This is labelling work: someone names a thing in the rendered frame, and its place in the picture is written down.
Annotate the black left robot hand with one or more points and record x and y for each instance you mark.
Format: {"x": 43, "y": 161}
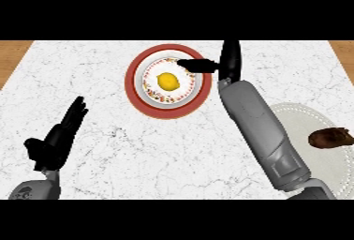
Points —
{"x": 60, "y": 140}

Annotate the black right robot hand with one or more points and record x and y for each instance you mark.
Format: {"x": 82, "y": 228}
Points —
{"x": 229, "y": 62}

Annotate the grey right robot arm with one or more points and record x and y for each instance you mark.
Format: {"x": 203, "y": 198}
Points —
{"x": 263, "y": 131}

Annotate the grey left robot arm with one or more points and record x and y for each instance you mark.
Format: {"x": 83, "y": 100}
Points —
{"x": 37, "y": 187}

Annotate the yellow lemon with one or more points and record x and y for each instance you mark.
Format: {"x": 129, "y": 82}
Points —
{"x": 167, "y": 81}

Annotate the red rimmed patterned plate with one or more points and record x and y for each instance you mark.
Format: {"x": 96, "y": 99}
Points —
{"x": 161, "y": 106}

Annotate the white round placemat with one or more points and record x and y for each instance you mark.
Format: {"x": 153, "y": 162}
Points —
{"x": 322, "y": 156}

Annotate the brown lumpy food item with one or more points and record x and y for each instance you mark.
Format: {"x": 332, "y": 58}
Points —
{"x": 330, "y": 138}

